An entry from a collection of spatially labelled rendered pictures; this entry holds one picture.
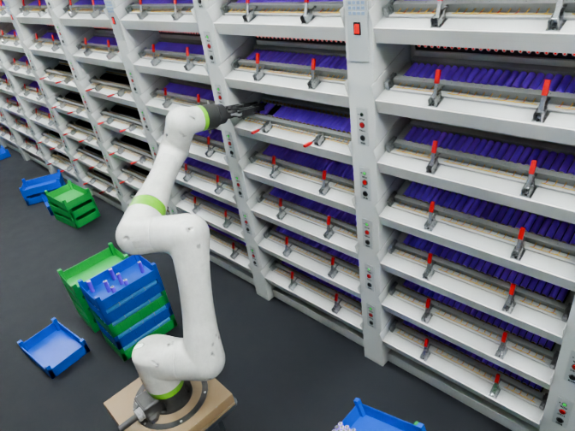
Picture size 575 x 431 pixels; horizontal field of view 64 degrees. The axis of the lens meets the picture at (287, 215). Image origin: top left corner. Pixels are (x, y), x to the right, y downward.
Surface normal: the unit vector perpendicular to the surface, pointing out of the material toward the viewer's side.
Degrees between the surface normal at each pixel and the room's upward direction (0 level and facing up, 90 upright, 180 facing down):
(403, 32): 110
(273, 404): 0
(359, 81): 90
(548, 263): 20
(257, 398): 0
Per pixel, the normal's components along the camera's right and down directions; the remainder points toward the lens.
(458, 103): -0.35, -0.64
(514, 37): -0.60, 0.72
